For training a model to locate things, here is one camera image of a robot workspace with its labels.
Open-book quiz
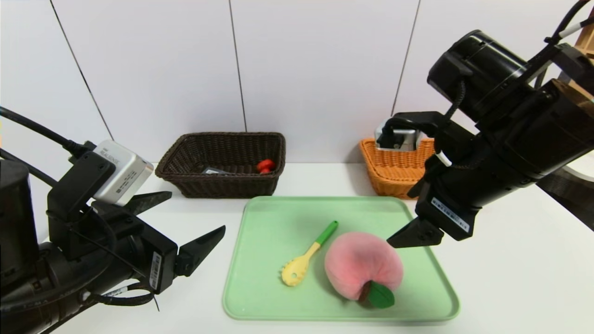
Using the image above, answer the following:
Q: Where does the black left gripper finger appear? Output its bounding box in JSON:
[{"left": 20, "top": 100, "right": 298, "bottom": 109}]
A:
[
  {"left": 174, "top": 225, "right": 226, "bottom": 277},
  {"left": 123, "top": 190, "right": 173, "bottom": 216}
]

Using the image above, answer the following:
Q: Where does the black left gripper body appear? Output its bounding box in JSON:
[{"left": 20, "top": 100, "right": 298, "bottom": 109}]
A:
[{"left": 90, "top": 201, "right": 179, "bottom": 295}]

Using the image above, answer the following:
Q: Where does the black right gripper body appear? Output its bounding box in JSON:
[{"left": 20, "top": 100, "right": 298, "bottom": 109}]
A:
[{"left": 414, "top": 134, "right": 508, "bottom": 242}]

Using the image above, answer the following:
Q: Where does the pink plush peach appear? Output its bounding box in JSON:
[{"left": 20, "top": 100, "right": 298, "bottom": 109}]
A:
[{"left": 324, "top": 232, "right": 404, "bottom": 309}]

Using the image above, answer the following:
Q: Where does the yellow spaghetti spoon green handle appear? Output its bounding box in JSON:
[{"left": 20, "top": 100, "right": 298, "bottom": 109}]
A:
[{"left": 280, "top": 220, "right": 339, "bottom": 287}]

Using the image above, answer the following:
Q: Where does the orange wicker basket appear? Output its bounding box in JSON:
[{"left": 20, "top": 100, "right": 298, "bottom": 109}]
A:
[{"left": 359, "top": 138, "right": 437, "bottom": 200}]

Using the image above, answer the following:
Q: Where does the dark brown wicker basket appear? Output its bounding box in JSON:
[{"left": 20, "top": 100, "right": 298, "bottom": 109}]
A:
[{"left": 155, "top": 132, "right": 286, "bottom": 199}]

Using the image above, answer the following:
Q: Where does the light green plastic tray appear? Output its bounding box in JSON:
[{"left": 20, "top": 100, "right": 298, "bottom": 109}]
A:
[{"left": 222, "top": 196, "right": 460, "bottom": 321}]

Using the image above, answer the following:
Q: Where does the dark ribbed bin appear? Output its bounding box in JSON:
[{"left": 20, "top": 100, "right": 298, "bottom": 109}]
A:
[{"left": 538, "top": 172, "right": 594, "bottom": 230}]

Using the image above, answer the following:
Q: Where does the white side table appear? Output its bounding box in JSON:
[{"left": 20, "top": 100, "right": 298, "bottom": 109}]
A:
[{"left": 573, "top": 153, "right": 594, "bottom": 182}]

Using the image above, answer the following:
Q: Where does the wooden shelf unit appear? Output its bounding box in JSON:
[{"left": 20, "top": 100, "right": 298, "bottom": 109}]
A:
[{"left": 577, "top": 19, "right": 594, "bottom": 55}]

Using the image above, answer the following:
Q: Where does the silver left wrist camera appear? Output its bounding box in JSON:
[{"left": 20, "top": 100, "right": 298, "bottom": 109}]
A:
[{"left": 93, "top": 140, "right": 154, "bottom": 207}]

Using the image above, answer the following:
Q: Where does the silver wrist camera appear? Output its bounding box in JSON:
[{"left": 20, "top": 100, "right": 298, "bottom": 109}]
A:
[
  {"left": 375, "top": 120, "right": 423, "bottom": 152},
  {"left": 93, "top": 140, "right": 154, "bottom": 207}
]

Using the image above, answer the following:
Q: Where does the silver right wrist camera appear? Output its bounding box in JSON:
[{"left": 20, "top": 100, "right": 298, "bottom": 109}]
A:
[{"left": 375, "top": 120, "right": 423, "bottom": 152}]

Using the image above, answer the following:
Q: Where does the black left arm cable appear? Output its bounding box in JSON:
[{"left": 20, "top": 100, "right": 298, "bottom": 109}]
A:
[{"left": 0, "top": 107, "right": 89, "bottom": 186}]

